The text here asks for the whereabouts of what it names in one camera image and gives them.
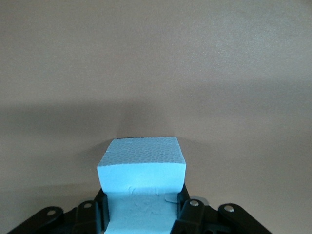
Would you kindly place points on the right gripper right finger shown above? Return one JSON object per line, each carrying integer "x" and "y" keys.
{"x": 207, "y": 221}

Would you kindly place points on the brown table mat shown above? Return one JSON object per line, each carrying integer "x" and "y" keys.
{"x": 146, "y": 48}

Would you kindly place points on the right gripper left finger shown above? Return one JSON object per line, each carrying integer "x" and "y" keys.
{"x": 80, "y": 220}

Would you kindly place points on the blue foam cube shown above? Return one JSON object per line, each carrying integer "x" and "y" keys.
{"x": 142, "y": 175}

